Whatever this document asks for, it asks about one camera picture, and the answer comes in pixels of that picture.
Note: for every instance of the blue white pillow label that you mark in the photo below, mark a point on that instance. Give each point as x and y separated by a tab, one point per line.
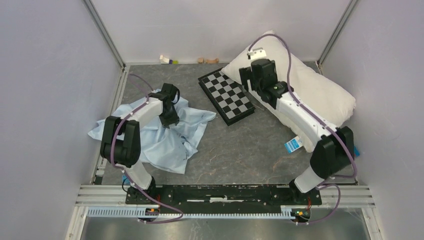
293	144

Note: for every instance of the red blue green blocks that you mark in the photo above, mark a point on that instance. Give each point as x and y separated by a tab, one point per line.
356	151

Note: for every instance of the aluminium rail frame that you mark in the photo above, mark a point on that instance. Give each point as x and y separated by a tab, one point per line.
101	196

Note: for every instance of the small blue object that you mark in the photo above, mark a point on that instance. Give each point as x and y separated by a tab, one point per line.
125	180

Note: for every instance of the wooden toy pieces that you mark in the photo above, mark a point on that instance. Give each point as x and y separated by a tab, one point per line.
202	60

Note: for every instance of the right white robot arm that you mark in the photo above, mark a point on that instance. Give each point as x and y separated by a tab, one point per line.
333	146

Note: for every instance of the light blue pillowcase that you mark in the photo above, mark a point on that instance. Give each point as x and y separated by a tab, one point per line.
169	149

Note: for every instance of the white slotted cable duct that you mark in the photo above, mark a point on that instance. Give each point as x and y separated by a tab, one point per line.
152	213

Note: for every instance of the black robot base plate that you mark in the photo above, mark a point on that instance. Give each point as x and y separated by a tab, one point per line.
231	199

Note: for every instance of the black white checkerboard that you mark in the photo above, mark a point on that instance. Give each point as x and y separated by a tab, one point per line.
226	96

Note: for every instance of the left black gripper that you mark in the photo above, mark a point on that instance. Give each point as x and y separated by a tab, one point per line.
174	119

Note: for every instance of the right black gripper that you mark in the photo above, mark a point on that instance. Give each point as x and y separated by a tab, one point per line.
247	73

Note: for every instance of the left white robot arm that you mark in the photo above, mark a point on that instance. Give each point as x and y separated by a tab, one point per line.
121	140

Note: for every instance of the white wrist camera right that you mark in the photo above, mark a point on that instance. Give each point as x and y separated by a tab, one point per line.
256	54

